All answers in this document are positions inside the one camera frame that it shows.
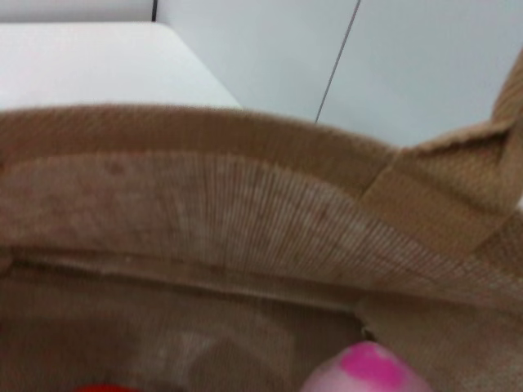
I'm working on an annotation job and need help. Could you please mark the brown jute handbag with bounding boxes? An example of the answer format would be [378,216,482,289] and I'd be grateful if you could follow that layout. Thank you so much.
[0,52,523,392]

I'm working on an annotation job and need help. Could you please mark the pink peach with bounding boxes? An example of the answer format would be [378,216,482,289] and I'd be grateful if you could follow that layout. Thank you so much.
[300,341,434,392]

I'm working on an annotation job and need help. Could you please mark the orange fruit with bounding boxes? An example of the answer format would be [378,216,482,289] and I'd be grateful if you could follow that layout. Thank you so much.
[71,381,140,392]

